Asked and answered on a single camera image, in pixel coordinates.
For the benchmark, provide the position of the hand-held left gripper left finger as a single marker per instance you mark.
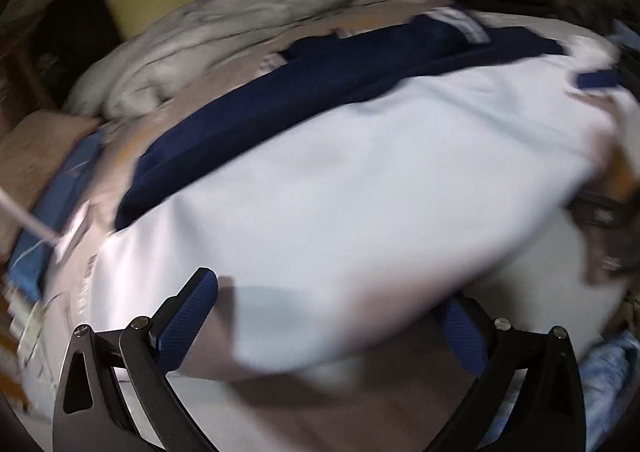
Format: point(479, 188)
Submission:
point(185, 322)

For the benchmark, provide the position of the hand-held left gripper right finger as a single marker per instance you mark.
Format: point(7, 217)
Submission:
point(467, 332)

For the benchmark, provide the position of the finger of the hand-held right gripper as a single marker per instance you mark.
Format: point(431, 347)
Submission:
point(617, 264)
point(600, 209)

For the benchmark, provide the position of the white and navy varsity jacket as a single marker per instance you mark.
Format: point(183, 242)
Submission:
point(350, 182)

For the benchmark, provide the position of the light blue cloth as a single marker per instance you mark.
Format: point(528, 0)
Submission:
point(605, 382)

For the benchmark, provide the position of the blue pillow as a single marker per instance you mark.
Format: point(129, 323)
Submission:
point(50, 217)

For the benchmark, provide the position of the grey duvet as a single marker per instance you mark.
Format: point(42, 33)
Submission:
point(225, 22)

